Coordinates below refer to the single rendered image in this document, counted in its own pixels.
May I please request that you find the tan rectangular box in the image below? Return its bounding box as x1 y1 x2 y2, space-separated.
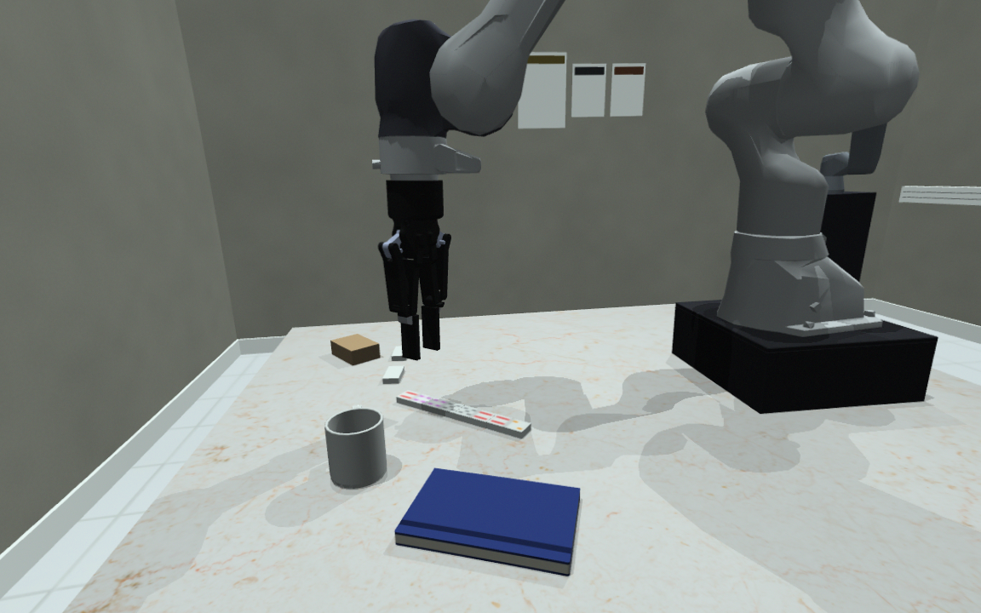
330 334 381 366

